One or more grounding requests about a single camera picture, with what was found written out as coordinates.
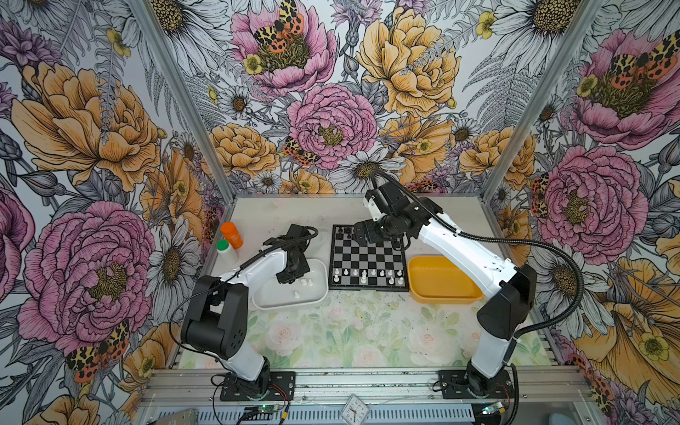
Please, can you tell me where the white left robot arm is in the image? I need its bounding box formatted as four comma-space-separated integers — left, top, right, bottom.
180, 224, 319, 391

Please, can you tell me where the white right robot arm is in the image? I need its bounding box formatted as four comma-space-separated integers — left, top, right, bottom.
354, 179, 537, 398

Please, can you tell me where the black white chess board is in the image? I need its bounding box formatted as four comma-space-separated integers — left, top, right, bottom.
329, 224, 409, 292

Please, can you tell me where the white rectangular tray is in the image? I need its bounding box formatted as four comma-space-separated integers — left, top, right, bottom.
251, 259, 329, 311

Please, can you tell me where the orange capped bottle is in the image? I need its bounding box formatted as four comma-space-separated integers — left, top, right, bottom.
220, 221, 244, 249

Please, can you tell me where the green capped white bottle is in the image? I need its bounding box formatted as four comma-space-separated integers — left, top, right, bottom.
216, 239, 239, 267

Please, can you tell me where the yellow rectangular tray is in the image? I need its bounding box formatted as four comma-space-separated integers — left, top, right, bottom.
407, 255, 484, 305

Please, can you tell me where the small white clock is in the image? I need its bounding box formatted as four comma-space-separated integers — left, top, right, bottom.
341, 395, 370, 425

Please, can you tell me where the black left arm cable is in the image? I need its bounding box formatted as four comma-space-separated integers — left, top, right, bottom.
168, 225, 320, 359

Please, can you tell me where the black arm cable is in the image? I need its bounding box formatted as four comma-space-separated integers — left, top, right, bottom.
168, 225, 320, 359
371, 171, 585, 341

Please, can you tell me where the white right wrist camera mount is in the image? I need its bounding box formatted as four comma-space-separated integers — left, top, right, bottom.
363, 191, 385, 222

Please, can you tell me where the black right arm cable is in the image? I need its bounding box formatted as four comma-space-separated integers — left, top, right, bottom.
371, 171, 585, 341

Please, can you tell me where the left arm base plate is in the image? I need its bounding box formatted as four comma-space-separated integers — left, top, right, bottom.
219, 371, 297, 402

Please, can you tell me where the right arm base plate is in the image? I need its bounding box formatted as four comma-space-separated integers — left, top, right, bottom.
431, 369, 515, 400

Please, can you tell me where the aluminium front rail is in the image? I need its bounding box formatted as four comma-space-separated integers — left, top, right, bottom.
140, 366, 594, 407

